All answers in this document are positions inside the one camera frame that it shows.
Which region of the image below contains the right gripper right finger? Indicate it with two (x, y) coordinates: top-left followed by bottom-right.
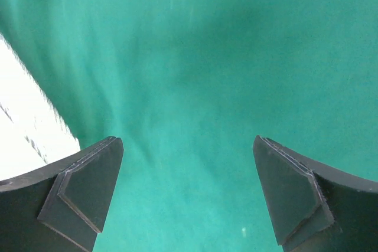
(253, 136), (377, 251)

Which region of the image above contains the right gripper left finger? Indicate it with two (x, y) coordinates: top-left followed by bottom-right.
(1, 136), (123, 252)

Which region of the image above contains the green surgical drape cloth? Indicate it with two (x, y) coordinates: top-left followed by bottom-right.
(1, 0), (377, 251)

